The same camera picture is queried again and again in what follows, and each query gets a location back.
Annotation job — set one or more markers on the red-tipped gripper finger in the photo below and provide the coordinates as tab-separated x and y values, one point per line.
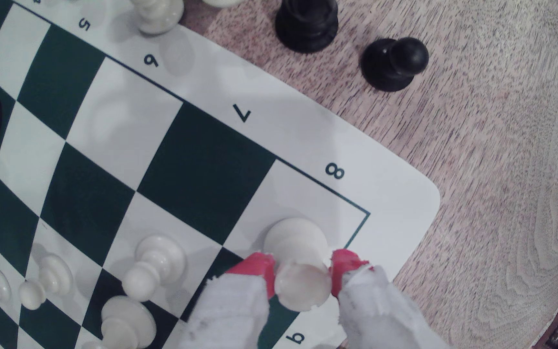
230	315
380	315

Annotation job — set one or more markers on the white chess rook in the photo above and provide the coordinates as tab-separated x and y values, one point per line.
298	249

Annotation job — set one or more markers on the white chess bishop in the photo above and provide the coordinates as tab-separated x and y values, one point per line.
129	320

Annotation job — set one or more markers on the green white chess mat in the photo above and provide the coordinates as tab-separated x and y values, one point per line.
201	169

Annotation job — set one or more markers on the black chess pawn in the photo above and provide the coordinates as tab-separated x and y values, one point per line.
390	65

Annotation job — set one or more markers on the black chess bishop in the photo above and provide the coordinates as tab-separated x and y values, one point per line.
306	26

